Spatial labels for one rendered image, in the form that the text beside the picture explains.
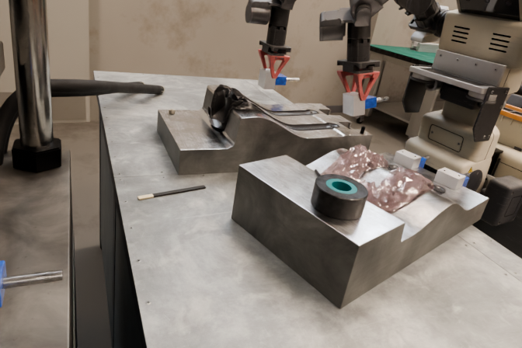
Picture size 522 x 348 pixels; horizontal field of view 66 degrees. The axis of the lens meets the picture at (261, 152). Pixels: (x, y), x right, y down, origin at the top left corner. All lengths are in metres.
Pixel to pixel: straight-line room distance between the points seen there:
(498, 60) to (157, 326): 1.12
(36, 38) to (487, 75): 1.12
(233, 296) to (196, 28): 3.09
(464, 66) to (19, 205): 1.19
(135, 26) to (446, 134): 2.56
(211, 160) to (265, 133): 0.13
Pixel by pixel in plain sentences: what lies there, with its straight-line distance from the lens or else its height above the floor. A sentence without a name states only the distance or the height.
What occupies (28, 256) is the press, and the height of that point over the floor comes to 0.78.
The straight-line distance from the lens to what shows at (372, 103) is 1.10.
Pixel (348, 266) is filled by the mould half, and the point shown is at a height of 0.87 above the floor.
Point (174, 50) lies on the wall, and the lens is 3.50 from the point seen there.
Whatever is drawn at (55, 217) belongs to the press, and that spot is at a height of 0.78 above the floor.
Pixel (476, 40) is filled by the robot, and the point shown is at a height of 1.15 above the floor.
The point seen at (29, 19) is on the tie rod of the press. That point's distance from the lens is 0.85.
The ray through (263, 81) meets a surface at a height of 0.93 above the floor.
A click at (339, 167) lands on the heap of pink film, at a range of 0.79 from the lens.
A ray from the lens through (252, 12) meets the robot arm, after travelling 1.19.
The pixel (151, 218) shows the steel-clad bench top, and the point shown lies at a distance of 0.73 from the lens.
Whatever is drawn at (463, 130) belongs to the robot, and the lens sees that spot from 1.38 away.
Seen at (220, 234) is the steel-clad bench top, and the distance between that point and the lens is 0.70.
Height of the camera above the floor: 1.20
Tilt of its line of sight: 23 degrees down
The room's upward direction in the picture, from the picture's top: 10 degrees clockwise
